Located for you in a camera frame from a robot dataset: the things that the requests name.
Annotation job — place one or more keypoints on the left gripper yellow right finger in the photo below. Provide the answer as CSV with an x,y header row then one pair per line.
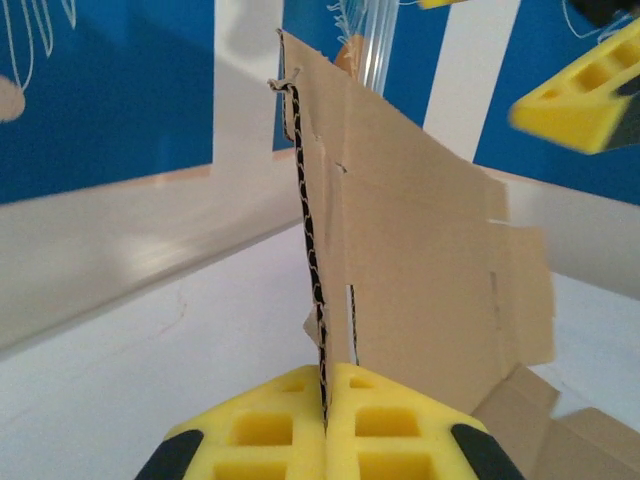
x,y
390,425

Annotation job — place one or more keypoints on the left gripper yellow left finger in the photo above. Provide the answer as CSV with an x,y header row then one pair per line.
x,y
260,430

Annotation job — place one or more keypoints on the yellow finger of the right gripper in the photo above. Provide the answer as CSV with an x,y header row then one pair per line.
x,y
437,3
575,115

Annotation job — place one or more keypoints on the brown cardboard box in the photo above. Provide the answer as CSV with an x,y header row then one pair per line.
x,y
420,240

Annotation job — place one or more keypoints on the aluminium frame post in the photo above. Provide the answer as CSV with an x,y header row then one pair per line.
x,y
380,45

